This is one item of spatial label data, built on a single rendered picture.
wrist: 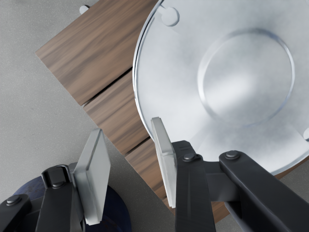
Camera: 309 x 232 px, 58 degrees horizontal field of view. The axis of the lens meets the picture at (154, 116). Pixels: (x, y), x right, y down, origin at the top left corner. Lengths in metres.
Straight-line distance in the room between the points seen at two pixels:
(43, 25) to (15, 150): 0.34
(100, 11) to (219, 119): 0.21
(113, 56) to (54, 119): 0.43
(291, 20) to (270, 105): 0.11
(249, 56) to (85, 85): 0.22
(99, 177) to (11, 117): 0.67
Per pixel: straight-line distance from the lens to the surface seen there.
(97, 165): 0.16
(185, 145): 0.16
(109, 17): 0.39
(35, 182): 0.83
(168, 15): 0.36
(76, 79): 0.40
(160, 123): 0.18
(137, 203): 0.87
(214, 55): 0.36
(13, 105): 0.81
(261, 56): 0.38
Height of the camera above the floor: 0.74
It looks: 74 degrees down
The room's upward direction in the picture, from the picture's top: 161 degrees clockwise
